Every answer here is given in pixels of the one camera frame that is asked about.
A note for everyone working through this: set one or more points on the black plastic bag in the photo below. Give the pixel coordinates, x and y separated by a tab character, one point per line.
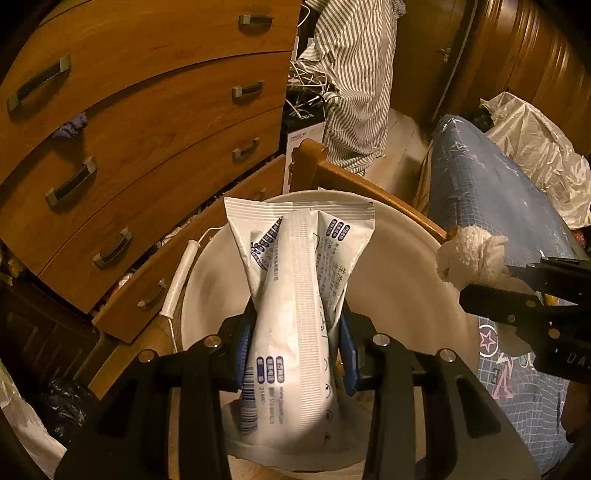
64	406

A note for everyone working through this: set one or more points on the blue cloth in drawer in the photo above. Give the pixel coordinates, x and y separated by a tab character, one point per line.
71	127

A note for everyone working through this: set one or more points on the blue checked star bedsheet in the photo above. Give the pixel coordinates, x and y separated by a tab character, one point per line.
485	194

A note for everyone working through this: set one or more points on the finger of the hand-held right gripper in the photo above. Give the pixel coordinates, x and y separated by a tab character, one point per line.
554	274
498	302

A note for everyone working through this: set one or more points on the white printed plastic packet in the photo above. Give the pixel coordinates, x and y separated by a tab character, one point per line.
295	300

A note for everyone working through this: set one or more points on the white plastic bucket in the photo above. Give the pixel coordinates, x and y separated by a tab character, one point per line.
401	286

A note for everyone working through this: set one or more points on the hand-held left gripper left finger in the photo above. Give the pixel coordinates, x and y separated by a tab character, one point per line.
242	353

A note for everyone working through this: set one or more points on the wooden bed frame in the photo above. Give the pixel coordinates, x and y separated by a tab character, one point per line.
332	175

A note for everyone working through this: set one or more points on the grey striped shirt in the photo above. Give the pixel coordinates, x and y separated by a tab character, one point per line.
355	69

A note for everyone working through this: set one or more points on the black and white carton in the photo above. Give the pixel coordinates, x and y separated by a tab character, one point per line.
298	138

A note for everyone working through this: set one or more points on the brown wooden wardrobe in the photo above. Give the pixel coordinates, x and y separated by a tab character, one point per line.
508	46

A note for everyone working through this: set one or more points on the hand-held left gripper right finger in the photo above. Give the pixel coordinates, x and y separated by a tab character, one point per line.
348	357

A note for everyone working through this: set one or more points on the wooden chest of drawers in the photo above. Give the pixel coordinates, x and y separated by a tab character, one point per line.
161	92

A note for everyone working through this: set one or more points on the white plastic bag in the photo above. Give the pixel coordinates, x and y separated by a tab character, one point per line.
18	424
540	143

